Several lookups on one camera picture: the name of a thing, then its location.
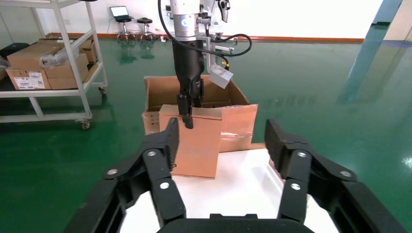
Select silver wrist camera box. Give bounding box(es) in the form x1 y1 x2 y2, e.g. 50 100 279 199
209 65 234 90

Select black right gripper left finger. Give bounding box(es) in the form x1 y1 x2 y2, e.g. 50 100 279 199
64 117 188 233

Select clear crumpled plastic bag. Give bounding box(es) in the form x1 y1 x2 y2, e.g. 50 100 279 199
39 47 70 69

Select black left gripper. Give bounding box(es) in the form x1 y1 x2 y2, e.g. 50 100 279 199
172 40 206 130

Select open laptop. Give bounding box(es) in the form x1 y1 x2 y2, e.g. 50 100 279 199
110 5 130 19

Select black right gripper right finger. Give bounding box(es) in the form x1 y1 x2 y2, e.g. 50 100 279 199
264 119 408 233

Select white red acrylic sign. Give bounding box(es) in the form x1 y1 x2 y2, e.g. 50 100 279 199
266 159 286 185

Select small cardboard box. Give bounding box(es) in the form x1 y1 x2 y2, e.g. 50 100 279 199
158 104 223 180

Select cardboard box with white labels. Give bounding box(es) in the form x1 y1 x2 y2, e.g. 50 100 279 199
5 67 52 91

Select white metal shelf cart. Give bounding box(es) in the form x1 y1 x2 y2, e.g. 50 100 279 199
0 0 108 131

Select silver camera mounting bracket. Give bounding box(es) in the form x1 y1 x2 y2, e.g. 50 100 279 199
193 35 236 70

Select black bag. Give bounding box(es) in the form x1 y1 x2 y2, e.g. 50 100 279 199
0 42 30 59

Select black round stool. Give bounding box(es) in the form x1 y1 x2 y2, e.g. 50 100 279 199
115 17 136 41
137 17 156 41

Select large open cardboard box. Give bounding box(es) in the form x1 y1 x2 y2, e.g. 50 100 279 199
141 74 259 153

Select black cable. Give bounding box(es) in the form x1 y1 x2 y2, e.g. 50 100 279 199
206 29 254 59
157 0 230 67

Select plain cardboard box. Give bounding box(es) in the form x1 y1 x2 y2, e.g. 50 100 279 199
43 53 89 80
6 43 65 72
38 38 98 64
47 66 90 90

